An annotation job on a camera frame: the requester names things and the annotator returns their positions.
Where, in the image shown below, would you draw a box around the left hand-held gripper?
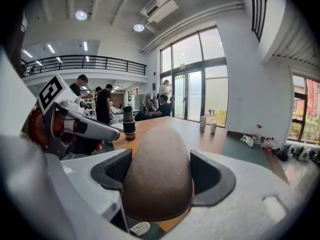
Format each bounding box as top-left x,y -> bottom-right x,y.
36,73 -> 121,161

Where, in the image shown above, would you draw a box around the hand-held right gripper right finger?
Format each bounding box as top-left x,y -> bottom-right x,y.
164,149 -> 307,240

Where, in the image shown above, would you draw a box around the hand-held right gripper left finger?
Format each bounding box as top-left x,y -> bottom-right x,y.
0,133 -> 133,240

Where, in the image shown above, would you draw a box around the brown egg-shaped item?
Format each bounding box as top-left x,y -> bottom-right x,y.
122,126 -> 195,222

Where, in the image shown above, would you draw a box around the person's left hand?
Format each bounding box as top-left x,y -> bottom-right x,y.
51,111 -> 82,137

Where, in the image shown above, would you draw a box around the black insulated bottle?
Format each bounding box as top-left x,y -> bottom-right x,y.
122,105 -> 137,141

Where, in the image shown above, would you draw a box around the white plastic bag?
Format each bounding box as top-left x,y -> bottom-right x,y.
240,134 -> 255,148

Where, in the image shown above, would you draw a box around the small red-capped bottles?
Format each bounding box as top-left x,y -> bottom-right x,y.
261,136 -> 276,151

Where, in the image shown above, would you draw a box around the clear spray bottle red trigger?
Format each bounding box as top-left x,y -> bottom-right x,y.
252,124 -> 264,145

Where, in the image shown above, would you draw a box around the black balcony railing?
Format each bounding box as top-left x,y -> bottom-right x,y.
20,54 -> 148,79

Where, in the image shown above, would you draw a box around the white and black gripper device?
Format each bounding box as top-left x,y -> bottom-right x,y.
296,145 -> 320,165
272,143 -> 297,162

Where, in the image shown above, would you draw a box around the white shoe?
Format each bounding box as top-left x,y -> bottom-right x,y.
129,221 -> 151,236

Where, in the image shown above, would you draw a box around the wooden table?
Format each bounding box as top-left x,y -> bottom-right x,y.
111,115 -> 291,233

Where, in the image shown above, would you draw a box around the glass entrance door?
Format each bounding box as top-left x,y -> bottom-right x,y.
172,68 -> 206,123

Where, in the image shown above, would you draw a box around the black framed side window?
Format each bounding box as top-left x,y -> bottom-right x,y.
286,73 -> 320,145

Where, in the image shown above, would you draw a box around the ceiling air conditioner unit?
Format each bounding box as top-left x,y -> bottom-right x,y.
139,0 -> 180,24

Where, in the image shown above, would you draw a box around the white ceiling pipes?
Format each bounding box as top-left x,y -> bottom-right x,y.
139,0 -> 245,54

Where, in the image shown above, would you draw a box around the black window grille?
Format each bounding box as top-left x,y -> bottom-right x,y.
249,0 -> 268,43

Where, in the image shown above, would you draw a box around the red beaded bracelet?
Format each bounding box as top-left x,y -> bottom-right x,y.
27,107 -> 50,151

